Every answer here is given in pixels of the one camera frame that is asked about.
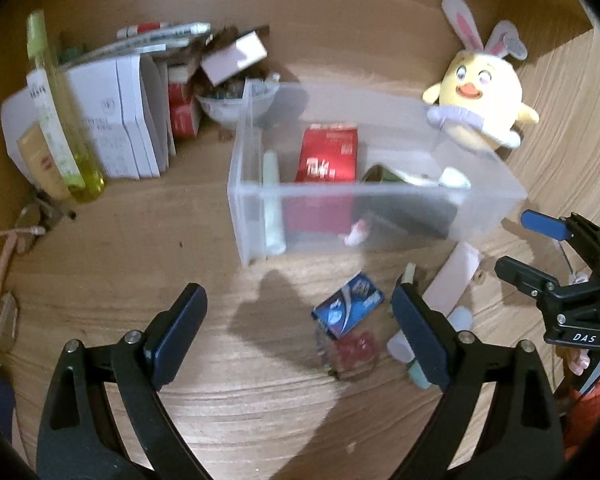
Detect white tape roll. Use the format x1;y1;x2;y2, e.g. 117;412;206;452
438;167;471;190

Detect large pink cosmetic tube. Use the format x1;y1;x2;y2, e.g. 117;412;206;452
387;242;481;364

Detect white charging cable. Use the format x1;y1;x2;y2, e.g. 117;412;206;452
0;221;48;239

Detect round eyeglasses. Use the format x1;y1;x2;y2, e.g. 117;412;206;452
0;194;78;354

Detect small white pink box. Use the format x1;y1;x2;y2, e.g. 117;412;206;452
200;32;268;86

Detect beige cosmetic bottle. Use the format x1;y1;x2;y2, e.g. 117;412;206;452
17;122;71;202

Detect dark green glass bottle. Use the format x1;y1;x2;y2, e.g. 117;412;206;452
356;165;458;238

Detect blue card pack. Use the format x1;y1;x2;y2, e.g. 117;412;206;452
311;272;385;340

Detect person's right hand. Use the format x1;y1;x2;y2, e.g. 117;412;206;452
560;347;591;376

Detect pink bead bracelet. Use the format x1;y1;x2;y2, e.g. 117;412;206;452
343;219;372;248

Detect yellow chick bunny plush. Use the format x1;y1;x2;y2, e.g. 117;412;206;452
422;0;540;150

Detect red white marker pen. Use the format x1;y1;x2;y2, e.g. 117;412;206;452
116;22;173;40

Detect clear plastic storage bin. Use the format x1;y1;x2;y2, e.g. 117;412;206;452
227;82;527;264

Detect red round candy tin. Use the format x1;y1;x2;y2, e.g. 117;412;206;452
323;330;379;380

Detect green small box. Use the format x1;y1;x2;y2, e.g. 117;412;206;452
399;262;417;285

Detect red tea packet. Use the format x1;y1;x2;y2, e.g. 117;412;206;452
284;122;358;235

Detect stack of booklets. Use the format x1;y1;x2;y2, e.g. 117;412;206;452
60;22;212;68

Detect white folded paper stack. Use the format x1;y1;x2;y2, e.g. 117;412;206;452
0;54;178;181

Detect green spray bottle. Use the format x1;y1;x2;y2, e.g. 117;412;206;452
26;10;106;203

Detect red box under papers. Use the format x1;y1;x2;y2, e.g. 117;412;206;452
168;82;201;140

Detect white ceramic bowl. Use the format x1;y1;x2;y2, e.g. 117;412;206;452
197;80;279;129

